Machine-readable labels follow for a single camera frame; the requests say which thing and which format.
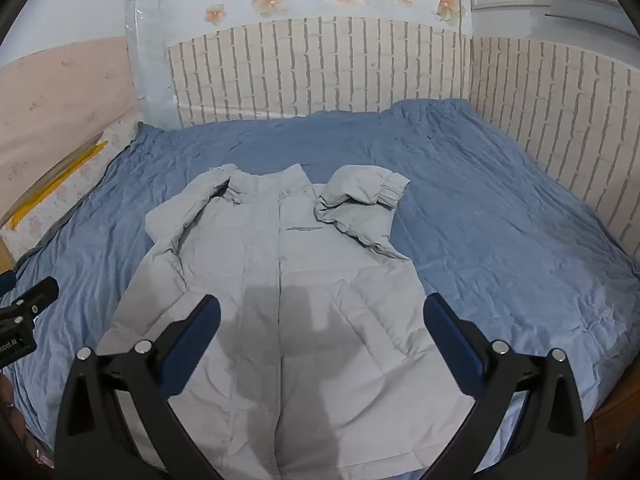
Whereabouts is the clear plastic sheet roll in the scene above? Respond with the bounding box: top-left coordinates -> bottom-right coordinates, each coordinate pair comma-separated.
125,0 -> 181,129

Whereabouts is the pink padded headboard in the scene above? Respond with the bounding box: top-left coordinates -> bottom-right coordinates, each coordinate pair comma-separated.
1,37 -> 139,214

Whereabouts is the wooden bed frame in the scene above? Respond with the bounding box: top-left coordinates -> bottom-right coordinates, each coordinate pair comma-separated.
586,384 -> 639,460

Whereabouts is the light grey puffer jacket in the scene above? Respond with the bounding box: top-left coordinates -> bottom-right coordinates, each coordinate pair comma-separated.
98,165 -> 472,479

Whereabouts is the blue bed sheet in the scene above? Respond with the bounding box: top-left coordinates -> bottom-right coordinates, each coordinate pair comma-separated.
6,100 -> 639,444

